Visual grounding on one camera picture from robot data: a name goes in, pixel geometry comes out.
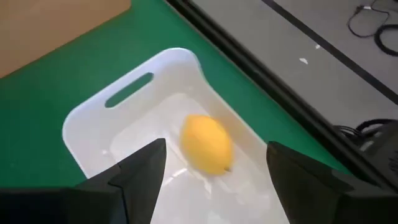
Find coiled black cable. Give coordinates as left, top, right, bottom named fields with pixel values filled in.
left=374, top=24, right=398, bottom=57

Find black computer case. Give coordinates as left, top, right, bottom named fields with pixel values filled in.
left=357, top=121, right=398, bottom=187

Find white plastic basket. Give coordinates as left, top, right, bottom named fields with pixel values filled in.
left=62, top=47, right=292, bottom=224

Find black computer cable bundle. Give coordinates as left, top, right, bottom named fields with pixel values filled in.
left=333, top=118, right=396, bottom=141

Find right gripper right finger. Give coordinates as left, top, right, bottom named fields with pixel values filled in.
left=266, top=141, right=398, bottom=224

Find yellow lemon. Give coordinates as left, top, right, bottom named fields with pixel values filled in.
left=179, top=113, right=234, bottom=176

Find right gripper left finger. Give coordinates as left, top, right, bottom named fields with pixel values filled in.
left=0, top=138, right=167, bottom=224

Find thin black adapter cable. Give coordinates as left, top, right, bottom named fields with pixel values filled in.
left=346, top=0, right=391, bottom=39

